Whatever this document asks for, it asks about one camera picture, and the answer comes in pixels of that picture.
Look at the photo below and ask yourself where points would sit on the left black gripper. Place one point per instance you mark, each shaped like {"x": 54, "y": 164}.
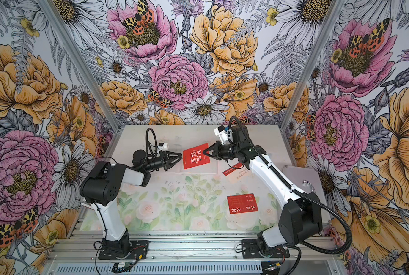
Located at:
{"x": 167, "y": 160}

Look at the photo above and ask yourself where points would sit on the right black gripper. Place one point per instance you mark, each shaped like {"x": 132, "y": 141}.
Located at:
{"x": 216, "y": 147}

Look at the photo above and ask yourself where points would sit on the red card white characters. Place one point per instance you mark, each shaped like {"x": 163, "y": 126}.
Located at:
{"x": 194, "y": 157}

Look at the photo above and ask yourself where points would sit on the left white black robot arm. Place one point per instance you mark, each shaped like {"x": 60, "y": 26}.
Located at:
{"x": 101, "y": 188}

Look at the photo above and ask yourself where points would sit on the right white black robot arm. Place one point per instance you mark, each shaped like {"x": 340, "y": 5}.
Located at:
{"x": 301, "y": 215}

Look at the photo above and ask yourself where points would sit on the red and pink card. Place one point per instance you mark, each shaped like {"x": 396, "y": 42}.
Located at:
{"x": 236, "y": 173}

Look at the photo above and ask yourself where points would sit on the red card gold characters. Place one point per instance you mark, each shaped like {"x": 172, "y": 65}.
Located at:
{"x": 245, "y": 203}

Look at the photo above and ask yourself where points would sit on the silver aluminium case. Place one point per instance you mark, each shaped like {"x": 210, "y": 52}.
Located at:
{"x": 306, "y": 179}

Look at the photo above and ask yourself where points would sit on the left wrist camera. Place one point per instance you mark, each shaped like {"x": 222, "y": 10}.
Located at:
{"x": 162, "y": 147}

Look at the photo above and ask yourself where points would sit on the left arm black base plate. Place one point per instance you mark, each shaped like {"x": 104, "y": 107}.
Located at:
{"x": 123, "y": 250}

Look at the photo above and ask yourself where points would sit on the aluminium front rail frame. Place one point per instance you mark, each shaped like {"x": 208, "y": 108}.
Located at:
{"x": 182, "y": 253}

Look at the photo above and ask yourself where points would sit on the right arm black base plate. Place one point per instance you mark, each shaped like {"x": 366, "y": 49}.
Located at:
{"x": 256, "y": 249}

